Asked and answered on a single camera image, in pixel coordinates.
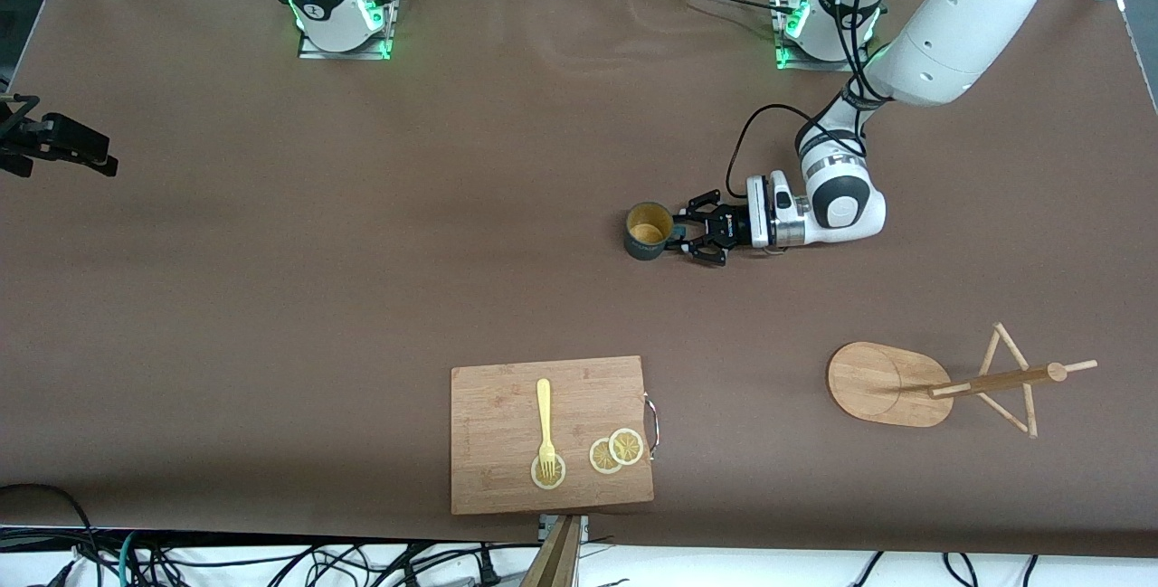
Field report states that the wooden cup rack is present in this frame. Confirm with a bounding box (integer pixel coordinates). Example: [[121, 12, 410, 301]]
[[826, 322, 1099, 440]]

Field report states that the dark teal cup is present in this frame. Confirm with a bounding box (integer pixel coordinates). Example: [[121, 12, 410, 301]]
[[622, 202, 687, 262]]

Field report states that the black looped floor cable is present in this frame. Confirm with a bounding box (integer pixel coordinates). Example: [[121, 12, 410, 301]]
[[0, 483, 96, 587]]

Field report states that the yellow plastic fork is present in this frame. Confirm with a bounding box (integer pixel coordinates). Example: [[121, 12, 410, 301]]
[[536, 377, 558, 484]]

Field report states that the wooden cutting board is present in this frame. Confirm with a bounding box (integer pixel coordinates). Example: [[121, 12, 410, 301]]
[[450, 355, 660, 516]]

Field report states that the small metal bracket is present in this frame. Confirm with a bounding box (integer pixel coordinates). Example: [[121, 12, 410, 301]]
[[539, 515, 590, 544]]

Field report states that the brown table cover sheet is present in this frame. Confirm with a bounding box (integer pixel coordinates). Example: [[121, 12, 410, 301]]
[[0, 0, 1158, 561]]

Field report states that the dried lemon slice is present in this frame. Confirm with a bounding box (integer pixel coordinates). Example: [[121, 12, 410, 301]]
[[530, 451, 567, 491], [588, 438, 625, 476], [608, 428, 645, 467]]

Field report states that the wooden stick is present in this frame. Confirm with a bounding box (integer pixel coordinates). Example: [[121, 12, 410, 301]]
[[520, 515, 581, 587]]

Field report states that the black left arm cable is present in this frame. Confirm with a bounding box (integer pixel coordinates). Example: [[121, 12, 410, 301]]
[[726, 0, 892, 199]]

